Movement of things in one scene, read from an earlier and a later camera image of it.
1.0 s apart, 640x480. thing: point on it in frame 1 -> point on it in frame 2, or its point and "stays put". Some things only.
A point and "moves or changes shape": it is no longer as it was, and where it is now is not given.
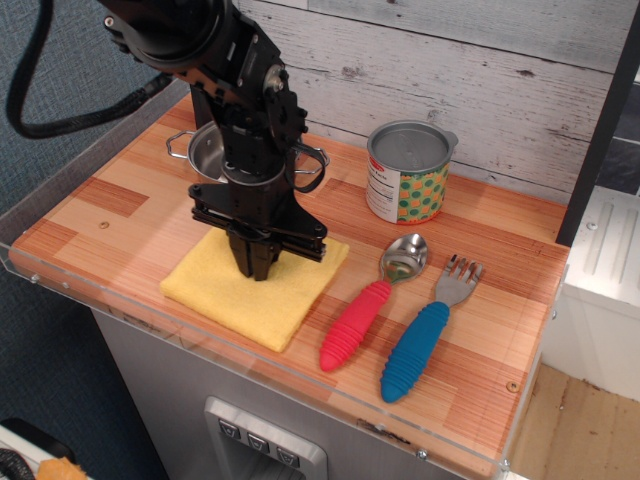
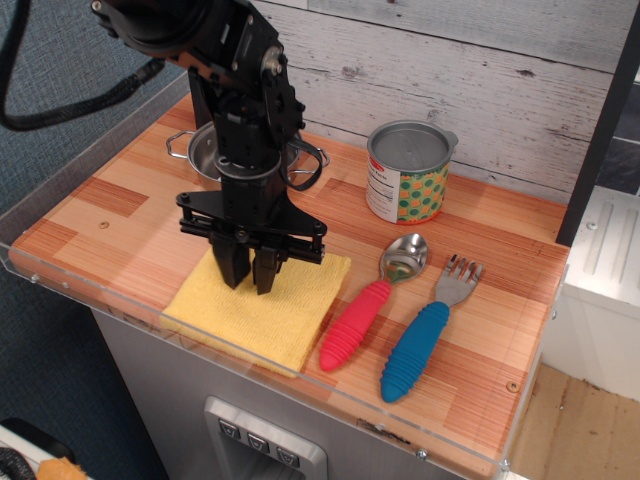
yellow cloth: [265, 313] moves or changes shape
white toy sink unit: [594, 328] stays put
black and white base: [23, 448] stays put
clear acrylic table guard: [430, 317] stays put
